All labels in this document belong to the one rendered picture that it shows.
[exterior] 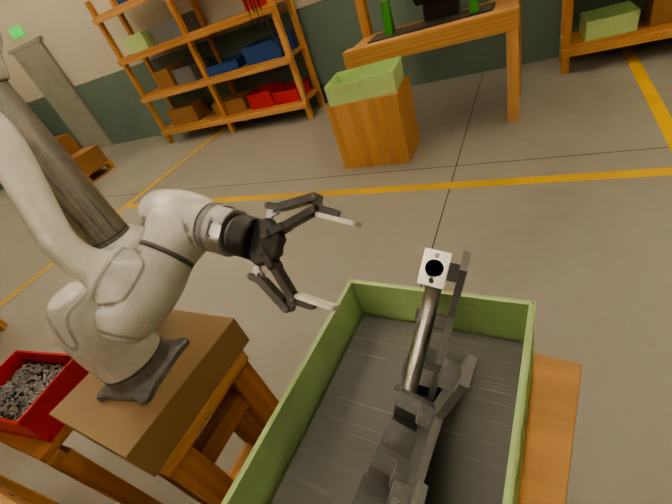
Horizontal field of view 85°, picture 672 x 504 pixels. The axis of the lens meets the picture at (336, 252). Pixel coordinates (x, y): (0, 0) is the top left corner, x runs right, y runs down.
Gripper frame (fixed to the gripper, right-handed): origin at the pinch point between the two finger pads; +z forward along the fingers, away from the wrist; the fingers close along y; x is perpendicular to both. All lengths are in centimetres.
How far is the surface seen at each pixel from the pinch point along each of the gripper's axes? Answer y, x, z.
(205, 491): -67, 21, -27
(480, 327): -8.1, 34.1, 23.3
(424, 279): 1.4, 1.4, 12.9
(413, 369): -15.8, 13.0, 13.8
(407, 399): -18.0, 4.6, 14.9
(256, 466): -39.2, 2.5, -6.8
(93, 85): 151, 430, -744
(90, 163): 4, 363, -607
